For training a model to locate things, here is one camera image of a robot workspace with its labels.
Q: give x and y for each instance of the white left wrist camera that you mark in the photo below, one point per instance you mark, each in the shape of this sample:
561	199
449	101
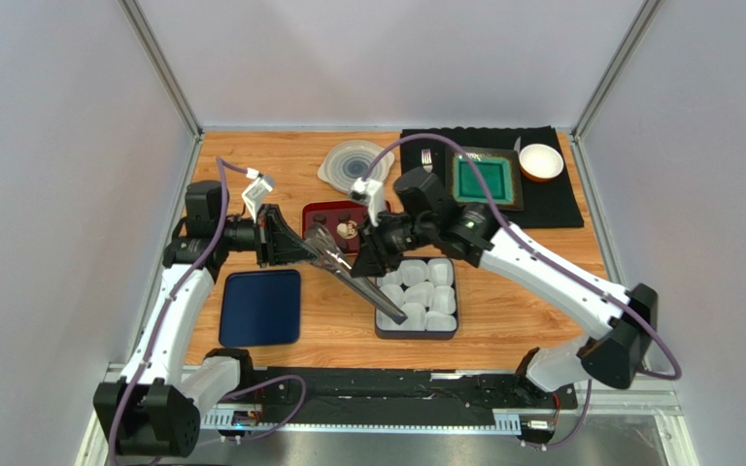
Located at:
257	190

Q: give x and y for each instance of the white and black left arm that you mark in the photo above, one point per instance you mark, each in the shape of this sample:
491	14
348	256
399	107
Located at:
199	245

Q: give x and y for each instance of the white paper cup five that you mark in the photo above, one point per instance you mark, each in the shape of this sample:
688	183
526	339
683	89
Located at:
419	293

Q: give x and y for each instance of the white paper cup three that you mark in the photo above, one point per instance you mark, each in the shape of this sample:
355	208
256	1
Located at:
441	271

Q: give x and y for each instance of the translucent round lid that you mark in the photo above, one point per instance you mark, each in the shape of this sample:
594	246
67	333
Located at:
347	162

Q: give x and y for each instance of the black placemat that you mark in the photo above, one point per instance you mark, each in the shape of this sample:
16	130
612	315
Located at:
550	204

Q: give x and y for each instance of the white paper cup one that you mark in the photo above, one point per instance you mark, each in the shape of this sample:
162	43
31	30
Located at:
392	278

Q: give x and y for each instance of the white paper cup two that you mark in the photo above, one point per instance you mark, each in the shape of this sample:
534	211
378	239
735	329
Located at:
413	272

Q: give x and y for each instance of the white and orange bowl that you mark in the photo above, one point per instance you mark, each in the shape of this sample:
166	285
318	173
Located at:
541	163

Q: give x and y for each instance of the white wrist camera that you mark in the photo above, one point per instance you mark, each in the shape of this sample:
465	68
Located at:
370	194
257	190

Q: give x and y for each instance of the red chocolate tray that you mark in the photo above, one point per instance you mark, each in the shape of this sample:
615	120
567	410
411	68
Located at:
332	210

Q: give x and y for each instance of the white paper cup seven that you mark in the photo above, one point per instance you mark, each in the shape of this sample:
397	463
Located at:
416	316

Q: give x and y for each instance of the white paper cup six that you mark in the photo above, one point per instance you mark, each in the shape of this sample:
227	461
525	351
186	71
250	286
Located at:
385	323

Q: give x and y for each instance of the white paper cup eight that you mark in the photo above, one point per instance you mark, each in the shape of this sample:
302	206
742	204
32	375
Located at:
443	300

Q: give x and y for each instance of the aluminium frame rail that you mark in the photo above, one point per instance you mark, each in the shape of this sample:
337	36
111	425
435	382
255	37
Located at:
159	406

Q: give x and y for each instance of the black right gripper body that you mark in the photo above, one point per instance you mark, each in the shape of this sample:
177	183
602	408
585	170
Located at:
376	240

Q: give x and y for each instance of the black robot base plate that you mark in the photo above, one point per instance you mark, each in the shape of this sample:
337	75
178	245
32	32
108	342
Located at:
392	397

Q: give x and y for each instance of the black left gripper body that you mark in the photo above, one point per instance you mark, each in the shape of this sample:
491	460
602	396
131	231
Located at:
264	249

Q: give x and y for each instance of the silver fork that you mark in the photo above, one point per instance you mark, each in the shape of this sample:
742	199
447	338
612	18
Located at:
427	160

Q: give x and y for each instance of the dark blue chocolate box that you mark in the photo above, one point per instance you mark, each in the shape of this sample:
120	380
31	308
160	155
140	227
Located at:
437	326

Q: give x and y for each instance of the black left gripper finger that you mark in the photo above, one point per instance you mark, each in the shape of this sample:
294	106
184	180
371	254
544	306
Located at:
296	253
289	226

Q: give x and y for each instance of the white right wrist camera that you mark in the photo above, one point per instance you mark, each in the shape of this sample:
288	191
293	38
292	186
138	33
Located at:
370	194

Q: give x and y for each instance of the white paper cup four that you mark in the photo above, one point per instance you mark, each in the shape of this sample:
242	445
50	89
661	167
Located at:
395	293

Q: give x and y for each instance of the stainless steel serving tongs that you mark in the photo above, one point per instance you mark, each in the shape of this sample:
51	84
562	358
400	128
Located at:
335	263

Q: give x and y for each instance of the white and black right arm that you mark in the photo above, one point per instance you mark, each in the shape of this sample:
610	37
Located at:
615	321

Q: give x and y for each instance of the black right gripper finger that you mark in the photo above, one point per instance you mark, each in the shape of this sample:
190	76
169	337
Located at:
365	232
371	262

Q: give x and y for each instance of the dark blue box lid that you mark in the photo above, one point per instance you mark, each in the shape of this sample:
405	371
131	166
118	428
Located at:
261	308

